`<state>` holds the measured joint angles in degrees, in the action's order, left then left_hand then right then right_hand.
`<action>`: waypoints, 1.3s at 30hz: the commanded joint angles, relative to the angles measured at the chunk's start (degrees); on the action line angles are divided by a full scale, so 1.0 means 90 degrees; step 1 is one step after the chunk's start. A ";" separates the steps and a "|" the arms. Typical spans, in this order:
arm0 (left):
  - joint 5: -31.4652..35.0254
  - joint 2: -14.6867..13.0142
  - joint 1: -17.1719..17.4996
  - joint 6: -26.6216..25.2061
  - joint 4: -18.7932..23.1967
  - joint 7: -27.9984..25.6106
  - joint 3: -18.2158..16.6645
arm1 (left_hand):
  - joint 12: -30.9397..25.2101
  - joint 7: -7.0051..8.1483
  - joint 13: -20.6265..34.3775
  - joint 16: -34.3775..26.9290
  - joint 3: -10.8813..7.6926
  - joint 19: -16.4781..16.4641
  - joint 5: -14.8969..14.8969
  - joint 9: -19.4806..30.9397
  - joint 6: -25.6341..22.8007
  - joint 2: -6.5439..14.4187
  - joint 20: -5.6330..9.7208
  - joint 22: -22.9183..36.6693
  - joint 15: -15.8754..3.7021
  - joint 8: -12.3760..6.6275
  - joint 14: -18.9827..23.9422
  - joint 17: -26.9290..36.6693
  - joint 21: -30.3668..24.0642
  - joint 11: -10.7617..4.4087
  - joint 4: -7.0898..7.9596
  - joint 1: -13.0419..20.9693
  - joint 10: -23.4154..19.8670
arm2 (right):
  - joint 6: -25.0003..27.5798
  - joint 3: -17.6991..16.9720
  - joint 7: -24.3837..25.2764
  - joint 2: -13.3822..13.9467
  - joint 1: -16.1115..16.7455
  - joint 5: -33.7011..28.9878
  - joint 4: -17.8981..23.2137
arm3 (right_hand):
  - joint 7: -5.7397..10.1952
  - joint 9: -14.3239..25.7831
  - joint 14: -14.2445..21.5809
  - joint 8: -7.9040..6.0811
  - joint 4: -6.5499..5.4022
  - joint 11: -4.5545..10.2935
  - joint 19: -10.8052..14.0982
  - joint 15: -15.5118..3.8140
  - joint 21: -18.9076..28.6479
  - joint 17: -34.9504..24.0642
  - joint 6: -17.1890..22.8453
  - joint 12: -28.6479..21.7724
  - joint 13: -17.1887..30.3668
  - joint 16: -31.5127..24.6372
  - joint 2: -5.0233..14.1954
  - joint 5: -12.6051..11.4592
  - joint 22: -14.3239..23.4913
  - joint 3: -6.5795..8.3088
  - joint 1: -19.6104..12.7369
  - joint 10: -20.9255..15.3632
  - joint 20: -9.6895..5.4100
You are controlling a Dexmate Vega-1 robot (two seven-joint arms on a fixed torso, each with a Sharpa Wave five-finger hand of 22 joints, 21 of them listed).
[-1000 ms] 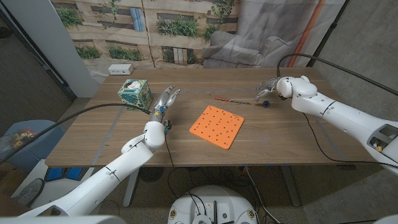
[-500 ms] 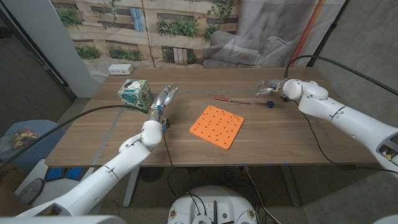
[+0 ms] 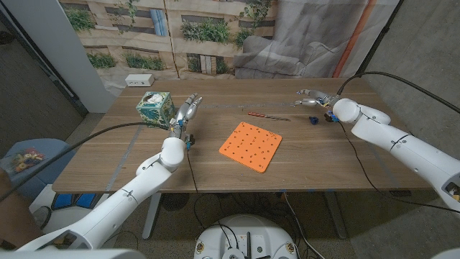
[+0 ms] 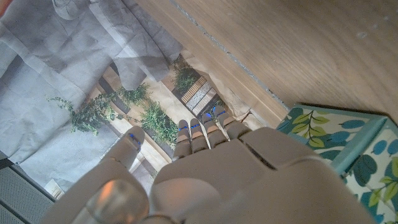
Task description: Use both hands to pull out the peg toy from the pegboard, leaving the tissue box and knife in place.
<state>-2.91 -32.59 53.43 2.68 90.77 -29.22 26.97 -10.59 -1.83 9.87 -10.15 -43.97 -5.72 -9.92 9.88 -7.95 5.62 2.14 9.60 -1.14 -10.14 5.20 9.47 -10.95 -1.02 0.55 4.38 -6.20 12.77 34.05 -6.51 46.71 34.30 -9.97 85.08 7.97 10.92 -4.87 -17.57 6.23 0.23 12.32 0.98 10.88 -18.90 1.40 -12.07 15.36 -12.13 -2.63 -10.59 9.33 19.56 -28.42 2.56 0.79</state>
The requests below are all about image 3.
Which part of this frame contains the clear bag of colourful toys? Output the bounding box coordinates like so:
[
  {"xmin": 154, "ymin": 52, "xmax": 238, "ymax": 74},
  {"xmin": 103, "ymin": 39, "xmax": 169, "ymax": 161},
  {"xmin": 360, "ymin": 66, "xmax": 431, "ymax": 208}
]
[{"xmin": 0, "ymin": 146, "xmax": 47, "ymax": 177}]

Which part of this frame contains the white base with blue panels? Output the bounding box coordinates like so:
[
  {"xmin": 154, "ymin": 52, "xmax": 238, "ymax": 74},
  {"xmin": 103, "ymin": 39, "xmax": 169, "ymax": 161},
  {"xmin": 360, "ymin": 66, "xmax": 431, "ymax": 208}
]
[{"xmin": 28, "ymin": 183, "xmax": 123, "ymax": 235}]

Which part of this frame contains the white floor cable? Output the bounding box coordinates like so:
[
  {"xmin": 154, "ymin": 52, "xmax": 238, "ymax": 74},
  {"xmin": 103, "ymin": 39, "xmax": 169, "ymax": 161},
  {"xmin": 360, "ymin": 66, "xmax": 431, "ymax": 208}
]
[{"xmin": 282, "ymin": 192, "xmax": 319, "ymax": 259}]

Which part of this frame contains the person's brown trouser leg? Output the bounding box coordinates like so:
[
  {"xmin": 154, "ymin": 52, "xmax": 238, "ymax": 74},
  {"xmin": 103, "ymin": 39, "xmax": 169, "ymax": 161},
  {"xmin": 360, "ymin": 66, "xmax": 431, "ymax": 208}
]
[{"xmin": 0, "ymin": 168, "xmax": 46, "ymax": 251}]

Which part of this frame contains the thin black left wrist cable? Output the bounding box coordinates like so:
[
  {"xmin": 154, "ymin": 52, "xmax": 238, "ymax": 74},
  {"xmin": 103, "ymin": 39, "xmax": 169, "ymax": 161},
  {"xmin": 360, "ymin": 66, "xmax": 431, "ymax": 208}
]
[{"xmin": 185, "ymin": 148, "xmax": 200, "ymax": 194}]

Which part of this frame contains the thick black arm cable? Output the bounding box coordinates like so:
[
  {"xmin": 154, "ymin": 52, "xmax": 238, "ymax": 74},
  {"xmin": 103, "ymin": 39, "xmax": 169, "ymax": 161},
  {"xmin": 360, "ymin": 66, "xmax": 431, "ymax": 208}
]
[
  {"xmin": 336, "ymin": 71, "xmax": 460, "ymax": 114},
  {"xmin": 0, "ymin": 122, "xmax": 170, "ymax": 202}
]

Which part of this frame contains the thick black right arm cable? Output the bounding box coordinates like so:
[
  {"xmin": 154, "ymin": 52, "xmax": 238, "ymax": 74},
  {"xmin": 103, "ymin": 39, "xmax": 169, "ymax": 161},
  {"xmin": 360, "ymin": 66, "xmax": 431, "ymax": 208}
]
[{"xmin": 336, "ymin": 71, "xmax": 460, "ymax": 114}]

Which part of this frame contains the printed fabric backdrop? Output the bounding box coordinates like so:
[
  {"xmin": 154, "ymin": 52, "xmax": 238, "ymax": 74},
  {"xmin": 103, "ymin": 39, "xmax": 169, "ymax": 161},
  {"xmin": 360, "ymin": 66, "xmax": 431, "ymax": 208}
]
[{"xmin": 59, "ymin": 0, "xmax": 400, "ymax": 96}]

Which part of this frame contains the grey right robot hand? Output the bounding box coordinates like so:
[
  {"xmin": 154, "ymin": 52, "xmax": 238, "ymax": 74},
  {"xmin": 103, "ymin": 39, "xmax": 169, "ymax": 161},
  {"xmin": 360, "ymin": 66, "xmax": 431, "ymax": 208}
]
[{"xmin": 294, "ymin": 88, "xmax": 341, "ymax": 109}]

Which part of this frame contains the grey table leg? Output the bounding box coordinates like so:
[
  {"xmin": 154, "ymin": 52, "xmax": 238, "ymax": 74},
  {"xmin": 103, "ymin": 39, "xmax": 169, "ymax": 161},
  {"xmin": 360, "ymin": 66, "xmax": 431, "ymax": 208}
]
[{"xmin": 325, "ymin": 191, "xmax": 348, "ymax": 240}]

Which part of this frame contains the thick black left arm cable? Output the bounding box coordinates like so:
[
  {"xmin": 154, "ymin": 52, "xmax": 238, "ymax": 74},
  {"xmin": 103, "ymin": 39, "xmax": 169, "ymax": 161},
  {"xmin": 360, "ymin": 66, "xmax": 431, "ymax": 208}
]
[{"xmin": 0, "ymin": 122, "xmax": 170, "ymax": 202}]

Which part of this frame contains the black round disc under table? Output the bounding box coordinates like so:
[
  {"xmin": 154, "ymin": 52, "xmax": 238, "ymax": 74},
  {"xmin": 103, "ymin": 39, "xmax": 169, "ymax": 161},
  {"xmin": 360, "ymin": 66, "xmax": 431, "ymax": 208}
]
[{"xmin": 160, "ymin": 193, "xmax": 190, "ymax": 212}]

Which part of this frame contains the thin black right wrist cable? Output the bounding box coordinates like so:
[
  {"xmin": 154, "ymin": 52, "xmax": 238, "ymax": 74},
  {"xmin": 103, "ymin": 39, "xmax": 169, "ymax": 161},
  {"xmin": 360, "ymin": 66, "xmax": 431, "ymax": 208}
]
[{"xmin": 339, "ymin": 121, "xmax": 460, "ymax": 214}]

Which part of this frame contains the white power strip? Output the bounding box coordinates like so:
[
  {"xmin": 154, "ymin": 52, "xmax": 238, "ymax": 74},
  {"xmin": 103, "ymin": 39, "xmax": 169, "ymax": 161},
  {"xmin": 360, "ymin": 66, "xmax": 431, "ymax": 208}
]
[{"xmin": 124, "ymin": 73, "xmax": 155, "ymax": 88}]

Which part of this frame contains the green floral tissue box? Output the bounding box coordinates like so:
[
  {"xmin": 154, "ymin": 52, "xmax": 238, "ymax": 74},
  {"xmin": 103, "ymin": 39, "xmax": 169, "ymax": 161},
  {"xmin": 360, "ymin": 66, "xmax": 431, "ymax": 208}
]
[{"xmin": 135, "ymin": 91, "xmax": 177, "ymax": 129}]

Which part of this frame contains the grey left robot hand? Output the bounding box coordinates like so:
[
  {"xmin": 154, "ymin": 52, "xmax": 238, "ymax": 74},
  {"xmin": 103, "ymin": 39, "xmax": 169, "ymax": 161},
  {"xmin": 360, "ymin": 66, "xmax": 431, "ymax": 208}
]
[{"xmin": 167, "ymin": 92, "xmax": 203, "ymax": 140}]

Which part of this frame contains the grey shoe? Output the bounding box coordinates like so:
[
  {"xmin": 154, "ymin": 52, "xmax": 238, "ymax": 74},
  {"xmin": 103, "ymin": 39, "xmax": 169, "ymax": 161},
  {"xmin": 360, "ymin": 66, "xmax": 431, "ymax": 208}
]
[{"xmin": 32, "ymin": 205, "xmax": 53, "ymax": 227}]

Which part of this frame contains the blue bin with items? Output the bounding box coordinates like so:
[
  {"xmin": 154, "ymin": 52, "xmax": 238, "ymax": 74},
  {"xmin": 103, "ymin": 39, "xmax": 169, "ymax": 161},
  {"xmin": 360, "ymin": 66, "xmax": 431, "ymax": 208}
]
[{"xmin": 0, "ymin": 138, "xmax": 75, "ymax": 201}]

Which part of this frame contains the orange square pegboard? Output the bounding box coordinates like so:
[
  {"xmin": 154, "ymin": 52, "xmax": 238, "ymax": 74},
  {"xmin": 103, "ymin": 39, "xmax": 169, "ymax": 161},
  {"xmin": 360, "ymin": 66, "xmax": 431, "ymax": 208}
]
[{"xmin": 218, "ymin": 121, "xmax": 283, "ymax": 174}]

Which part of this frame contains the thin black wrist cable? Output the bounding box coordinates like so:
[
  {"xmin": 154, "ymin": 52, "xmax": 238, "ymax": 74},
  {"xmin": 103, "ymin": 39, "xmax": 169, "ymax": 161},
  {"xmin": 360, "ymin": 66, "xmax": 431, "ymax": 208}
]
[
  {"xmin": 339, "ymin": 121, "xmax": 460, "ymax": 214},
  {"xmin": 185, "ymin": 148, "xmax": 200, "ymax": 194}
]

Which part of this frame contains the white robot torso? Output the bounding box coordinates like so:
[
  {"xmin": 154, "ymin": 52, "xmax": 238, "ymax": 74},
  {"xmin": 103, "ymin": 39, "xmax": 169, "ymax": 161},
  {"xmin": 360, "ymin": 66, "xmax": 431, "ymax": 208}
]
[{"xmin": 193, "ymin": 214, "xmax": 298, "ymax": 259}]

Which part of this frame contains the white table leg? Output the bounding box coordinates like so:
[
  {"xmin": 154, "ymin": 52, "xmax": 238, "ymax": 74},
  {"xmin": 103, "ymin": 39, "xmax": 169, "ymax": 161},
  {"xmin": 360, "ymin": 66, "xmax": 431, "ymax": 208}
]
[{"xmin": 142, "ymin": 193, "xmax": 162, "ymax": 240}]

